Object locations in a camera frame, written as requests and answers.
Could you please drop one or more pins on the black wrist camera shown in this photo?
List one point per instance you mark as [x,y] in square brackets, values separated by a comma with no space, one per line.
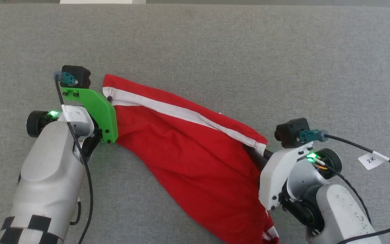
[291,132]
[78,76]

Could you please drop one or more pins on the white box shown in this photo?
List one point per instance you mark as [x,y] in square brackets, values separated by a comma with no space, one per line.
[103,1]

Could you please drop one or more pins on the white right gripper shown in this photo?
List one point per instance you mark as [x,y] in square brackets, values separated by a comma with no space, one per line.
[276,173]

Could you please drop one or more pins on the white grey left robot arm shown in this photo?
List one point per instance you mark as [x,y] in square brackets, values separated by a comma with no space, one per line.
[52,176]

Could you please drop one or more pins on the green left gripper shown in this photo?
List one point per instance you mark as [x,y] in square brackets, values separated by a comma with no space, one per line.
[102,108]

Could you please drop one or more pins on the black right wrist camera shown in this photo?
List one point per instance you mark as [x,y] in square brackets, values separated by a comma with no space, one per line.
[291,132]

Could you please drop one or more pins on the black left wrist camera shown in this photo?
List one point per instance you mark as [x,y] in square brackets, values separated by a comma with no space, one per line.
[78,76]

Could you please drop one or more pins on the red and white garment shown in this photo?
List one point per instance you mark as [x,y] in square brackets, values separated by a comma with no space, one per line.
[188,152]

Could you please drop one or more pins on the grey fabric sofa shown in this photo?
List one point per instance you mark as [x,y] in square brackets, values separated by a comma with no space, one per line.
[215,44]

